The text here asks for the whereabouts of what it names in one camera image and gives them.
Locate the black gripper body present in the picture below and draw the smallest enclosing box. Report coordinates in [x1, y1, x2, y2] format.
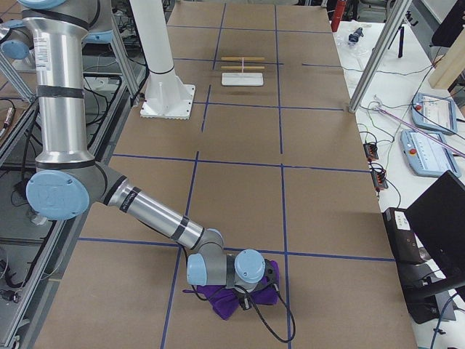
[256, 259, 278, 290]

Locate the purple microfibre towel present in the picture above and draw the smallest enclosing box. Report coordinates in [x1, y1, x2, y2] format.
[196, 266, 280, 320]

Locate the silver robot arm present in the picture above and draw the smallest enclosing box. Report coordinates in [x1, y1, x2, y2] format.
[1, 1, 278, 294]

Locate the white rack base tray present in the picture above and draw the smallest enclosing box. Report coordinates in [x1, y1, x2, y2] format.
[221, 73, 264, 87]

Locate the lower wooden rack dowel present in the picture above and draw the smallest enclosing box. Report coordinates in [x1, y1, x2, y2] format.
[221, 65, 265, 72]

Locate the wooden rack dowel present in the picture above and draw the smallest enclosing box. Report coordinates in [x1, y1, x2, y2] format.
[221, 65, 265, 72]
[221, 56, 265, 62]

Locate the upper wooden rack dowel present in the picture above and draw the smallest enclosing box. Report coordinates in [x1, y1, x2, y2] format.
[221, 56, 265, 62]

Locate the black computer box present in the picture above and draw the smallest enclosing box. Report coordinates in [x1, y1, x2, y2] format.
[383, 207, 431, 265]

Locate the near orange connector block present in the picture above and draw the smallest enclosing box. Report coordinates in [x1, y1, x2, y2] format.
[368, 162, 389, 192]

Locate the orange connector block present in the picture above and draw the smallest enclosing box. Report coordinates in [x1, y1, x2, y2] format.
[360, 131, 379, 162]
[368, 162, 389, 192]

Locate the far orange connector block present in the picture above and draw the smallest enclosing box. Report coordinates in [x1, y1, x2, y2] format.
[360, 131, 379, 162]

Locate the black monitor with stand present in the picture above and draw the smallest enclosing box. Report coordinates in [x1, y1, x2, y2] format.
[404, 170, 464, 324]

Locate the near blue teach pendant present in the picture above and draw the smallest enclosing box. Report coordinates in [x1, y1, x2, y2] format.
[400, 129, 461, 177]

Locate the blue teach pendant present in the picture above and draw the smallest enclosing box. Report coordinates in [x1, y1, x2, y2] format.
[400, 129, 461, 177]
[411, 92, 458, 135]

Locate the far blue teach pendant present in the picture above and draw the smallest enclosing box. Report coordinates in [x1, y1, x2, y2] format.
[411, 92, 458, 135]

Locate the dark blue folded umbrella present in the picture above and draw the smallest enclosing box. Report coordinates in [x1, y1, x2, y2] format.
[348, 27, 364, 44]

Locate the red bottle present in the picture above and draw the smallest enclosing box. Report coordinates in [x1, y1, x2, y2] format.
[331, 0, 347, 33]

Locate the wooden board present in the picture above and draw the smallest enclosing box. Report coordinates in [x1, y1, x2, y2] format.
[429, 25, 464, 89]

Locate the black mini tripod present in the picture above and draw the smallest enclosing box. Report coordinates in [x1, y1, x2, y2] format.
[388, 25, 405, 58]

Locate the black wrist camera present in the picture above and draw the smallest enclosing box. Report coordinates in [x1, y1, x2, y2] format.
[239, 294, 253, 310]

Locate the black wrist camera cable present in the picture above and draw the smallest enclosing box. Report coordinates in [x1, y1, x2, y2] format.
[192, 279, 295, 342]

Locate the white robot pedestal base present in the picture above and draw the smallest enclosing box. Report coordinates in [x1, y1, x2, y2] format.
[130, 0, 195, 119]

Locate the aluminium frame post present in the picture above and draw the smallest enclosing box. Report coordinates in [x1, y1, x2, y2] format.
[348, 0, 412, 113]

